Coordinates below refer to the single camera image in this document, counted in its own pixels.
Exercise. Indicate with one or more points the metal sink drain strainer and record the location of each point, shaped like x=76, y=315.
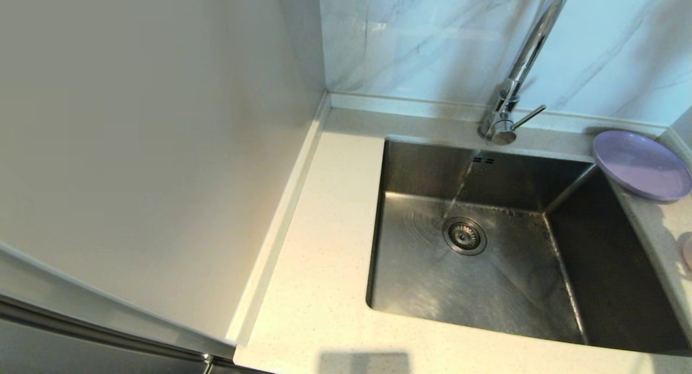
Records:
x=464, y=236

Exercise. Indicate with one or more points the purple round plate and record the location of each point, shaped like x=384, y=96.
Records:
x=640, y=166

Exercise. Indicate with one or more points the pink cup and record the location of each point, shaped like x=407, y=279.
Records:
x=688, y=252

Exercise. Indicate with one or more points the chrome kitchen faucet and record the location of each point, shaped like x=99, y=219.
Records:
x=530, y=49

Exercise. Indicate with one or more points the stainless steel sink basin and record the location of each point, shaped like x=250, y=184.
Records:
x=486, y=293

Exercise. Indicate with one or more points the stainless steel appliance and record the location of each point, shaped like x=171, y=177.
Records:
x=54, y=341

